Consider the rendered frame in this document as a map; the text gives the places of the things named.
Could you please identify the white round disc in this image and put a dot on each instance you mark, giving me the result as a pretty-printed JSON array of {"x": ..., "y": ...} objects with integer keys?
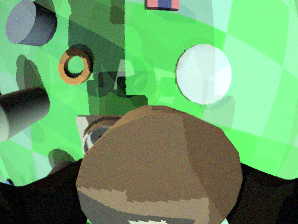
[{"x": 203, "y": 73}]

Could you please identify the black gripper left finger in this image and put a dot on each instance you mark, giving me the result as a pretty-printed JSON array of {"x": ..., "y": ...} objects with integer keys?
[{"x": 52, "y": 200}]

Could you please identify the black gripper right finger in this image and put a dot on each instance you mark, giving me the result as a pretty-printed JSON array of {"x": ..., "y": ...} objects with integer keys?
[{"x": 264, "y": 199}]

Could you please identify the brown ring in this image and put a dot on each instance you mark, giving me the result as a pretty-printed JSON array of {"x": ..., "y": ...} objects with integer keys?
[{"x": 86, "y": 71}]

